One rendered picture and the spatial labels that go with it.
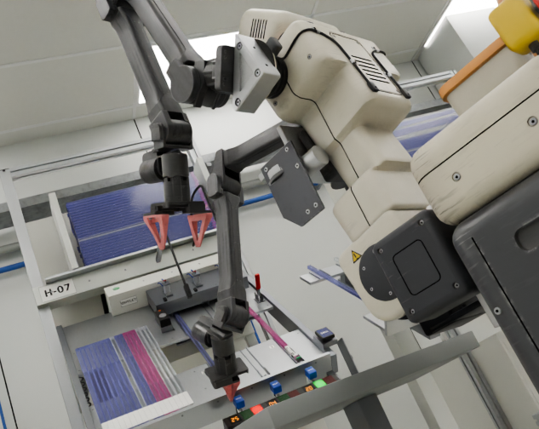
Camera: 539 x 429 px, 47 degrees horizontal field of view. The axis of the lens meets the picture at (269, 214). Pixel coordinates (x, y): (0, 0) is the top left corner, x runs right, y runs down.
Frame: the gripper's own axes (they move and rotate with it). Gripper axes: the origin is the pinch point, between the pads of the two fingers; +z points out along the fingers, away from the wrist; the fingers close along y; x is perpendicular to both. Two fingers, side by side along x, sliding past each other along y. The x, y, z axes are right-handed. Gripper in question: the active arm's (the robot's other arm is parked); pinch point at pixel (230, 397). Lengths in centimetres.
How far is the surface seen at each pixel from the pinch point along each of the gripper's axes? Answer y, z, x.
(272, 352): -19.2, 1.3, -14.8
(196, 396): 7.2, 1.9, -8.0
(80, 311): 28, 7, -87
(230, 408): 0.1, 4.4, -1.2
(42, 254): 36, -12, -107
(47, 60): 7, -71, -249
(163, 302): 3, -4, -55
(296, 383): -20.2, 4.3, -1.6
